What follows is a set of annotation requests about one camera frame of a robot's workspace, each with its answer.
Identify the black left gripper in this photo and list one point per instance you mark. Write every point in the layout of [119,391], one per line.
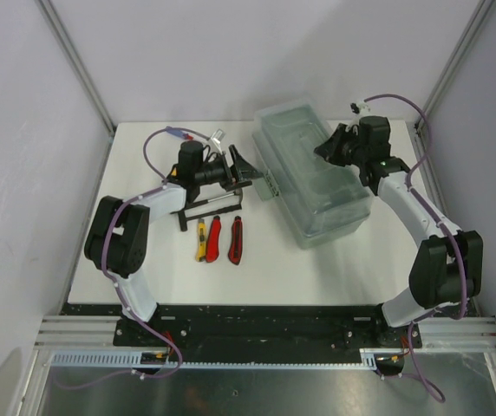
[240,170]

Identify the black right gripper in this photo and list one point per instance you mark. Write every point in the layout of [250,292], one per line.
[330,152]

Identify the green toolbox with clear lid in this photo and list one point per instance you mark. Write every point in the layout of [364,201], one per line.
[319,201]

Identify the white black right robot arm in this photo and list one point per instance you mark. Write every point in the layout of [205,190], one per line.
[447,269]

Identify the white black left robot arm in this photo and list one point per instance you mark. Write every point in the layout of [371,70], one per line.
[117,239]

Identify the yellow utility knife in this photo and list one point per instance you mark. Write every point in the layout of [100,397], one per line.
[201,236]

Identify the black hacksaw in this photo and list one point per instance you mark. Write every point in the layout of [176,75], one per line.
[210,207]

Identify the red black utility knife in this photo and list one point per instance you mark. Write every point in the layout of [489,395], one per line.
[236,247]

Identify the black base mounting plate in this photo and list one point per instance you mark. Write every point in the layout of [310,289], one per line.
[360,326]

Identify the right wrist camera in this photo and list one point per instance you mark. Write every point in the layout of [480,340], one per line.
[359,109]

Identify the blue handled screwdriver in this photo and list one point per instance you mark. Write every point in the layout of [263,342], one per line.
[179,133]

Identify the aluminium frame post right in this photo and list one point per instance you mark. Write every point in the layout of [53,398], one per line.
[463,47]

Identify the aluminium frame post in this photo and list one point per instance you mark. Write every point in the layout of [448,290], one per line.
[72,55]
[463,47]

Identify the grey slotted cable duct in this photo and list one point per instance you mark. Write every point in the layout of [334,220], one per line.
[360,359]

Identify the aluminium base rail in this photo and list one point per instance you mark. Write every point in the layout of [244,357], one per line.
[76,331]

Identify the aluminium frame post left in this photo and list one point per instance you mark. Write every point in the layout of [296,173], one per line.
[72,55]

